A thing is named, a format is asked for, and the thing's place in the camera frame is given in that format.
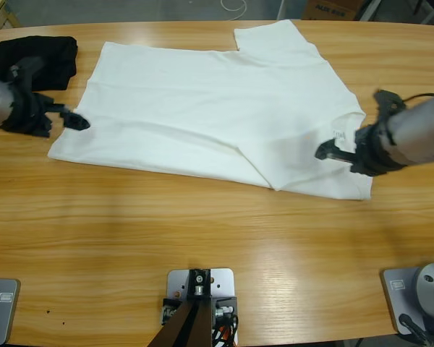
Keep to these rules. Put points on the black side bracket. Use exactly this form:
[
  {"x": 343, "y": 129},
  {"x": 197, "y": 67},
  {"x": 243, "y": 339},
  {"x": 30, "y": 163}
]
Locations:
[
  {"x": 226, "y": 307},
  {"x": 171, "y": 307}
]

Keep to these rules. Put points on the grey base plate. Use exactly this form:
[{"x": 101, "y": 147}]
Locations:
[
  {"x": 5, "y": 311},
  {"x": 396, "y": 300}
]

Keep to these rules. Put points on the white Unitree t-shirt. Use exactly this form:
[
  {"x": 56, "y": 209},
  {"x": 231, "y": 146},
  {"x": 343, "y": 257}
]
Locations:
[{"x": 202, "y": 108}]

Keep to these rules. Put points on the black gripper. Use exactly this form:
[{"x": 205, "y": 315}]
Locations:
[
  {"x": 374, "y": 152},
  {"x": 29, "y": 114}
]

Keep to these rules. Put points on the folded black clothes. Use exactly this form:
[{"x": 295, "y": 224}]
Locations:
[{"x": 54, "y": 54}]

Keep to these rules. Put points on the grey metal frame leg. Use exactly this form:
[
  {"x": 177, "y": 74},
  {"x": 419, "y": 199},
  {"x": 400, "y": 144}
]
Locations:
[{"x": 369, "y": 9}]

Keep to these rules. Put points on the black clamp with pulley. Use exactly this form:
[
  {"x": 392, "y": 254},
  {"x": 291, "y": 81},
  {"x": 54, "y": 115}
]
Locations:
[{"x": 199, "y": 280}]

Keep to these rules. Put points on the dark camera post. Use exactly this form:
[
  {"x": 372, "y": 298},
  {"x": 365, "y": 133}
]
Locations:
[{"x": 181, "y": 329}]

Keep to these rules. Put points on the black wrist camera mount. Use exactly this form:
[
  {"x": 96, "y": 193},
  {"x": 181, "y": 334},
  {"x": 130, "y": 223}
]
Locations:
[
  {"x": 27, "y": 67},
  {"x": 387, "y": 99}
]

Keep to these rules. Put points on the cardboard box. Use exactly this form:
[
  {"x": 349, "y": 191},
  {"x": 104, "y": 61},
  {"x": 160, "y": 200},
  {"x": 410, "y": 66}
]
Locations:
[{"x": 329, "y": 9}]

